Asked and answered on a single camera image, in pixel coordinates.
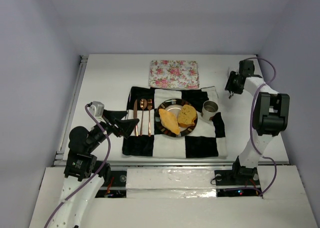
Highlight long bread piece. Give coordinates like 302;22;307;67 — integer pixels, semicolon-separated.
158;108;180;135

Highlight round bread piece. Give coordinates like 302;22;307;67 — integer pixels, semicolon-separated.
177;104;198;128

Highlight stainless steel serving tongs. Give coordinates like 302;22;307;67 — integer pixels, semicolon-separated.
225;67;233;99

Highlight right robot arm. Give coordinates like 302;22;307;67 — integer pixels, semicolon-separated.
224;57;290;184

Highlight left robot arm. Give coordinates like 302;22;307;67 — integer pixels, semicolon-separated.
44;102;139;228

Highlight copper knife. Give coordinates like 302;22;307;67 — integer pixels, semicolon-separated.
133;99;138;136

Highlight copper spoon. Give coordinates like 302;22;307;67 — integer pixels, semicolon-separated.
139;98;147;136

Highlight copper fork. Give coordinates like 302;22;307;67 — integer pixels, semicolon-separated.
147;98;152;137

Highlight metal cup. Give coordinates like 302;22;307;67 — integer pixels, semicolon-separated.
201;100;219;121

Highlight dark rimmed ceramic plate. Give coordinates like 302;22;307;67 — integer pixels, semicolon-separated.
154;98;198;138

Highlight floral rectangular tray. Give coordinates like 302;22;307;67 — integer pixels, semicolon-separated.
148;59;200;90

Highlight black white checkered cloth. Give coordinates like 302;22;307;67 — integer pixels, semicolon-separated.
122;86;228;159

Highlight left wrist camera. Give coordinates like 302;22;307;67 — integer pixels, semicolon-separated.
88;101;105;121

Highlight aluminium front rail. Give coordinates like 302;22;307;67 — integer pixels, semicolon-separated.
83;160;288;191

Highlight aluminium rail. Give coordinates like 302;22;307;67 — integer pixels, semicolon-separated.
83;160;288;191
52;55;89;167

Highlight aluminium left rail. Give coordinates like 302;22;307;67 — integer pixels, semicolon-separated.
52;55;89;167

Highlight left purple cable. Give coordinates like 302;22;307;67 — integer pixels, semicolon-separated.
44;104;112;228

